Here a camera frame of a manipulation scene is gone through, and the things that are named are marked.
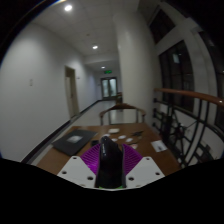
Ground black cable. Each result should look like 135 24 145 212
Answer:
130 130 145 145

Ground closed black laptop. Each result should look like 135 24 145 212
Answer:
51 129 98 158

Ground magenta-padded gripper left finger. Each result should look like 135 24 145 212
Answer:
57 142 103 189

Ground glazed double door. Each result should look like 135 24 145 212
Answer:
100 77 118 100

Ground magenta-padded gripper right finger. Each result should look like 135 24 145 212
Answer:
122 142 166 189

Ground dark transom window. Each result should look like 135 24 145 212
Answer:
148 8 176 44

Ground wooden armchair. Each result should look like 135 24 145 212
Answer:
99 103 148 126

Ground round ceiling lights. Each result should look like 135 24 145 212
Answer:
63 3 107 70

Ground open side doorway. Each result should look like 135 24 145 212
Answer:
64 65 80 118

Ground dark multi-pane window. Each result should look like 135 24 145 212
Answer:
159 40 196 113

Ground white paper sheet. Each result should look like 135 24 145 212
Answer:
150 139 168 153

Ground black computer mouse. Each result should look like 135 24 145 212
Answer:
94 135 128 189

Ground black railing with wooden handrail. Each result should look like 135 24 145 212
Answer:
152 87 224 168

